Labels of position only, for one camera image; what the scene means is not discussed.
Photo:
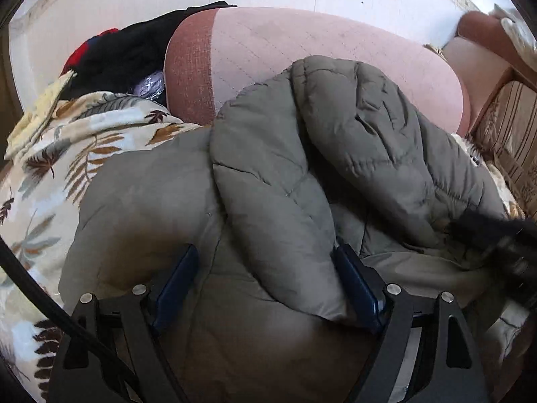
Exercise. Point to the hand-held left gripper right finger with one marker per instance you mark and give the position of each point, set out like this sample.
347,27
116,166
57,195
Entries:
356,285

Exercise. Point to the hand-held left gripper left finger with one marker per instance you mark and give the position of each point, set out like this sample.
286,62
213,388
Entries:
180,277

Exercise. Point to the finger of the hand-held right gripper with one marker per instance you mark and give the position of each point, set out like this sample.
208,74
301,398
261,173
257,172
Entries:
482,226

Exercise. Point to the grey quilted jacket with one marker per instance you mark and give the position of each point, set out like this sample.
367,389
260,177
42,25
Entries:
272,176

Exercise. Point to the striped beige sofa cushion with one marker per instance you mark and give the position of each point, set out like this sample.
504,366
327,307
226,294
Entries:
512,134

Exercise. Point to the pink brown-ended cushion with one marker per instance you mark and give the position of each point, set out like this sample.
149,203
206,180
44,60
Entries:
474,63

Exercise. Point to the leaf print blanket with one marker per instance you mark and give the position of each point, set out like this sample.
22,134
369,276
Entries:
50,176

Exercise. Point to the purple plastic wrapper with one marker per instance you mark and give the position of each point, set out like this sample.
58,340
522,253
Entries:
150,84

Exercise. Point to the white crumpled cloth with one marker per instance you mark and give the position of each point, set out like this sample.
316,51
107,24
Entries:
518,33

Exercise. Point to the pale yellow cloth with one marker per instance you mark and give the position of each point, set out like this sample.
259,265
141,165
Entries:
37,113

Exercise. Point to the black garment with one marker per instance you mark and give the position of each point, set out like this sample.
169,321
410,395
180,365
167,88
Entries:
138,46

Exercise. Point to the red garment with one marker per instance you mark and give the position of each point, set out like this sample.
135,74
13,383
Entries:
79,54

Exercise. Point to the pink bolster cushion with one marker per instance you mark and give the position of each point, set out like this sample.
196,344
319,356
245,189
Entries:
314,42

